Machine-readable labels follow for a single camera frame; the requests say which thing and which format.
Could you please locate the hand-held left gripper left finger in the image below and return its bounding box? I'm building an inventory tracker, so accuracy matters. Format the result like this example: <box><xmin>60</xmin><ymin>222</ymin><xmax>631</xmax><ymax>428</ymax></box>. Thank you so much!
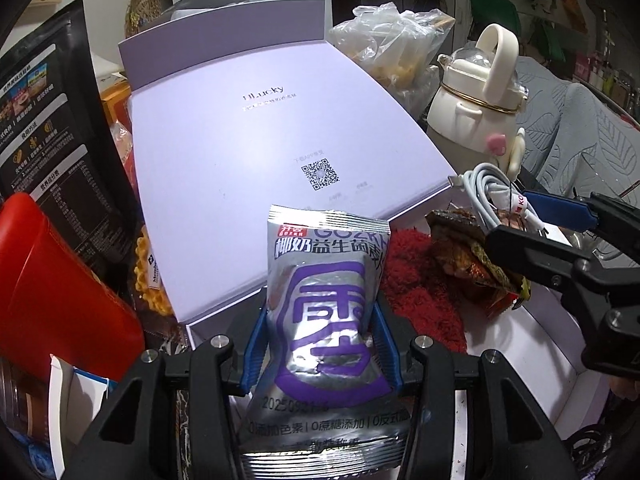
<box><xmin>62</xmin><ymin>305</ymin><xmax>269</xmax><ymax>480</ymax></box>

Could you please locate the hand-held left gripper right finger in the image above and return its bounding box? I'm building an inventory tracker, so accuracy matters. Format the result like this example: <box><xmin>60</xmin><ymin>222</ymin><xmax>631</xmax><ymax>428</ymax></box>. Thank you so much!
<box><xmin>372</xmin><ymin>302</ymin><xmax>568</xmax><ymax>480</ymax></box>

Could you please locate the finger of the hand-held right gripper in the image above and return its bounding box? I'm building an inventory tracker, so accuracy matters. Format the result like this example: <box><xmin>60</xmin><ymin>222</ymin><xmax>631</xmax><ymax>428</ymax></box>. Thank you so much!
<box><xmin>527</xmin><ymin>191</ymin><xmax>640</xmax><ymax>241</ymax></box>
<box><xmin>485</xmin><ymin>225</ymin><xmax>640</xmax><ymax>376</ymax></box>

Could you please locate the dark red furry plush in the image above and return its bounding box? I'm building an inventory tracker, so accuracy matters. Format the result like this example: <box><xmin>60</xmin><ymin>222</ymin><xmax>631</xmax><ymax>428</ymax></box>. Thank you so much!
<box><xmin>382</xmin><ymin>227</ymin><xmax>468</xmax><ymax>353</ymax></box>

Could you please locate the brown snack packet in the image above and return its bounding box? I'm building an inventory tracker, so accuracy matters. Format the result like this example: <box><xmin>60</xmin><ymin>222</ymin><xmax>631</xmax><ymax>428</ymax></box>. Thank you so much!
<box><xmin>425</xmin><ymin>208</ymin><xmax>531</xmax><ymax>311</ymax></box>

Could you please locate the silver purple snack packet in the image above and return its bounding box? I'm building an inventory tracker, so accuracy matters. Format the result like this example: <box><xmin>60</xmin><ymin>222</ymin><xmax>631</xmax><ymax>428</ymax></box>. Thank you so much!
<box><xmin>237</xmin><ymin>205</ymin><xmax>418</xmax><ymax>480</ymax></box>

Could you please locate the lavender gift box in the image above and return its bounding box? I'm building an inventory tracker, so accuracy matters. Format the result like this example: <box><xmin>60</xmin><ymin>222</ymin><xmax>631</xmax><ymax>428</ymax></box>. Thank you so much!
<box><xmin>117</xmin><ymin>0</ymin><xmax>611</xmax><ymax>480</ymax></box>

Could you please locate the clear glass jar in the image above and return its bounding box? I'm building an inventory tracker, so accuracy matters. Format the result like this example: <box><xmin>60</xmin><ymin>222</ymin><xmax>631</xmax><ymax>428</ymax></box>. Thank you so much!
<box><xmin>575</xmin><ymin>167</ymin><xmax>640</xmax><ymax>266</ymax></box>

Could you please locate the grey leaf-patterned sofa cover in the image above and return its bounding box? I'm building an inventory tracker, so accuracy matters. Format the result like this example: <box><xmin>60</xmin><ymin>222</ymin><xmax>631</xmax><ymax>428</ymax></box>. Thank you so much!
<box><xmin>515</xmin><ymin>55</ymin><xmax>640</xmax><ymax>196</ymax></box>

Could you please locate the yellow snack packet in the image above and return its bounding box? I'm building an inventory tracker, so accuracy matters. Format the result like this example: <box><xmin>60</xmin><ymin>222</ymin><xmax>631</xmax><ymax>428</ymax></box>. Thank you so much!
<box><xmin>131</xmin><ymin>225</ymin><xmax>173</xmax><ymax>316</ymax></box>

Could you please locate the cream water bottle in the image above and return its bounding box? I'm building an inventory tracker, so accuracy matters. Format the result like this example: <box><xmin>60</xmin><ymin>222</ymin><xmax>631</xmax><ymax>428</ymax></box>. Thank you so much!
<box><xmin>427</xmin><ymin>22</ymin><xmax>528</xmax><ymax>181</ymax></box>

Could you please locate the row of small bottles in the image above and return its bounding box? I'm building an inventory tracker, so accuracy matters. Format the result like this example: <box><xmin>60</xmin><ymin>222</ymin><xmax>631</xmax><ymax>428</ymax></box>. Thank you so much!
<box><xmin>572</xmin><ymin>50</ymin><xmax>640</xmax><ymax>106</ymax></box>

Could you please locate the small green hanging bag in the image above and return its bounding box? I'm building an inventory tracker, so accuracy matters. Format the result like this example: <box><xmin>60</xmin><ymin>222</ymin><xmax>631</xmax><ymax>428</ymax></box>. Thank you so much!
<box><xmin>542</xmin><ymin>22</ymin><xmax>566</xmax><ymax>51</ymax></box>

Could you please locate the white carton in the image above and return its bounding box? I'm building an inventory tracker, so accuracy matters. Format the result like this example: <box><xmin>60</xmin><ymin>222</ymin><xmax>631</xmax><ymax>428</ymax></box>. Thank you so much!
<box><xmin>50</xmin><ymin>355</ymin><xmax>111</xmax><ymax>441</ymax></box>

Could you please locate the red plastic container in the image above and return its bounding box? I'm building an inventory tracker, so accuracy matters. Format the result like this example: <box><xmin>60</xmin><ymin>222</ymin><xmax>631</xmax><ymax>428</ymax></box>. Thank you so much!
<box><xmin>0</xmin><ymin>192</ymin><xmax>146</xmax><ymax>396</ymax></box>

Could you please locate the clear plastic bag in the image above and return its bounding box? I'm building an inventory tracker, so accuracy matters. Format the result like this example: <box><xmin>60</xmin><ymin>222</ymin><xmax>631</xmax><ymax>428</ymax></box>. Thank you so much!
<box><xmin>327</xmin><ymin>2</ymin><xmax>456</xmax><ymax>126</ymax></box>

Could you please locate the orange box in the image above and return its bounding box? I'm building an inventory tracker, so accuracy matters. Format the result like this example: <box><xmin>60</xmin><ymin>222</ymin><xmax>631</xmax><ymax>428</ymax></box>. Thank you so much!
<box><xmin>100</xmin><ymin>82</ymin><xmax>133</xmax><ymax>126</ymax></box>

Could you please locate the black printed bag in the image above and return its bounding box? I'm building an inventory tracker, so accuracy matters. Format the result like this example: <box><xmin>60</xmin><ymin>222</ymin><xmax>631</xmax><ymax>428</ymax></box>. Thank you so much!
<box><xmin>0</xmin><ymin>0</ymin><xmax>143</xmax><ymax>271</ymax></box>

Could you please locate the white coiled cable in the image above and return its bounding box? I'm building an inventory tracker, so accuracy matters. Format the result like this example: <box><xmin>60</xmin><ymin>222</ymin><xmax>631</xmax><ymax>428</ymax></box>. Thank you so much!
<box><xmin>447</xmin><ymin>162</ymin><xmax>548</xmax><ymax>233</ymax></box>

